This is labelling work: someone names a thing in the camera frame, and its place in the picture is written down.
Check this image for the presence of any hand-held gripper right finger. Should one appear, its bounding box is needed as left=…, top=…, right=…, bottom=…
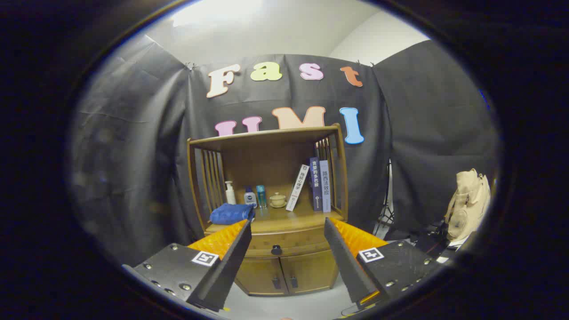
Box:
left=324, top=217, right=454, bottom=310

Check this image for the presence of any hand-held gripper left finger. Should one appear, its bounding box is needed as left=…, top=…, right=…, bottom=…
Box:
left=122, top=219, right=252, bottom=312

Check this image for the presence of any wooden drawer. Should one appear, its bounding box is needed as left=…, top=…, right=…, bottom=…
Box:
left=244, top=228, right=332, bottom=258

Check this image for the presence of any wooden cabinet door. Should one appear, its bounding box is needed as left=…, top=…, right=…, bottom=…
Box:
left=280, top=250, right=339, bottom=294
left=234, top=257, right=289, bottom=296

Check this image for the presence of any wooden countertop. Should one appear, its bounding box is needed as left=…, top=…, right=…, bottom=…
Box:
left=204, top=207, right=345, bottom=235

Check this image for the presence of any wooden cabinet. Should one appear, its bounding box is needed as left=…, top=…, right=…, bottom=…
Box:
left=187, top=124, right=349, bottom=297

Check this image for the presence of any blue towel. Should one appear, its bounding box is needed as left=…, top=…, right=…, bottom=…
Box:
left=209, top=203, right=256, bottom=225

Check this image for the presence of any black light stand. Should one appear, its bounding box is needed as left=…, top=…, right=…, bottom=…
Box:
left=373, top=160, right=396, bottom=238

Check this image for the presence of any light purple book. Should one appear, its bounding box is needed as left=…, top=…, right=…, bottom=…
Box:
left=319, top=160, right=331, bottom=213

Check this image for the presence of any dark blue book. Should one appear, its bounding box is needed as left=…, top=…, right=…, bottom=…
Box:
left=309, top=157, right=322, bottom=212

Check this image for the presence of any white book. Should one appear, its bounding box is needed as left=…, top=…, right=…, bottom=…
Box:
left=285, top=164, right=310, bottom=212

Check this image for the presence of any beige bag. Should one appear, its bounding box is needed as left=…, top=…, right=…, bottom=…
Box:
left=445, top=168, right=491, bottom=243

